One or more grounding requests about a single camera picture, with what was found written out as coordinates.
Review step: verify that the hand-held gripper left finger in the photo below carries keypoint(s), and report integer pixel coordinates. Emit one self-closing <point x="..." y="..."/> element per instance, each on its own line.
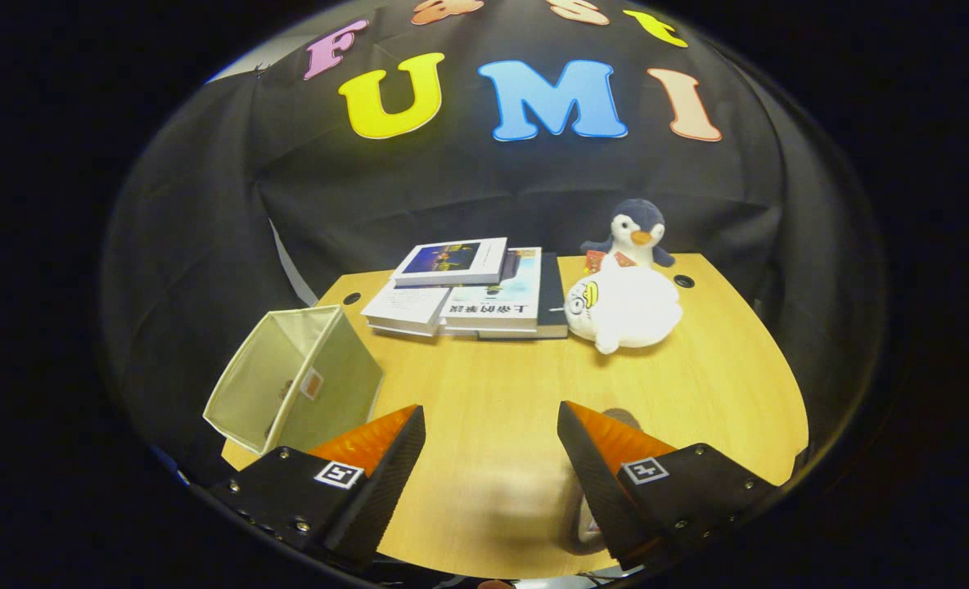
<point x="386" y="491"/>

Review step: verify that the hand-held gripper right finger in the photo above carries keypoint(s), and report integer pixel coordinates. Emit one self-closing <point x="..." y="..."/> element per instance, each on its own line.
<point x="595" y="491"/>

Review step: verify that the green fabric storage box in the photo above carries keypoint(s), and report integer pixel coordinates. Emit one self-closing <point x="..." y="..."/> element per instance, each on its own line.
<point x="337" y="393"/>

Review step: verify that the white plush toy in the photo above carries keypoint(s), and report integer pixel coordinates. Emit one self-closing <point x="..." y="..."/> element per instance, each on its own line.
<point x="632" y="311"/>

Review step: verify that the plain white book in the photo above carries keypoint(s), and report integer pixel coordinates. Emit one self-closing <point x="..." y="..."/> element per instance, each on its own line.
<point x="407" y="307"/>

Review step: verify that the black book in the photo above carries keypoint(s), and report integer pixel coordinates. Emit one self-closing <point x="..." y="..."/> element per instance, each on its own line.
<point x="552" y="303"/>

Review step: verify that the white and light blue book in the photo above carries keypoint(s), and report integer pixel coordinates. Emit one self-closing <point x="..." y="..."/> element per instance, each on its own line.
<point x="493" y="307"/>

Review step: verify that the book with dark blue cover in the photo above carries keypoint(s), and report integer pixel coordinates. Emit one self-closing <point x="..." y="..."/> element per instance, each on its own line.
<point x="452" y="260"/>

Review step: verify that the penguin plush toy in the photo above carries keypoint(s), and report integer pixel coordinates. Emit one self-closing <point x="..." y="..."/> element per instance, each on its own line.
<point x="636" y="225"/>

